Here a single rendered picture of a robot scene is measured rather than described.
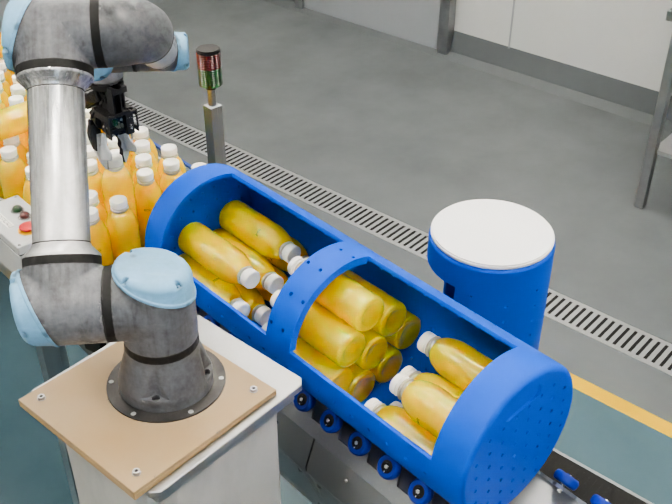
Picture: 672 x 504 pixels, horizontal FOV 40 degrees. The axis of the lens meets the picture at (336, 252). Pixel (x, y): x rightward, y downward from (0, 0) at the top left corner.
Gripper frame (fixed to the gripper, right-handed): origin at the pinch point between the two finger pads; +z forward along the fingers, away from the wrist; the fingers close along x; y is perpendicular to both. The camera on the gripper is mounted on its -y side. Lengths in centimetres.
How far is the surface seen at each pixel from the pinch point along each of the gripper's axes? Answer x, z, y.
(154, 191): 7.8, 10.4, 2.7
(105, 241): -9.9, 13.1, 9.6
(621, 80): 331, 101, -64
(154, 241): -8.4, 4.4, 28.5
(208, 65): 39.5, -5.7, -17.5
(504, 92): 300, 115, -115
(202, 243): -2.2, 3.7, 36.6
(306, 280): -2, -4, 68
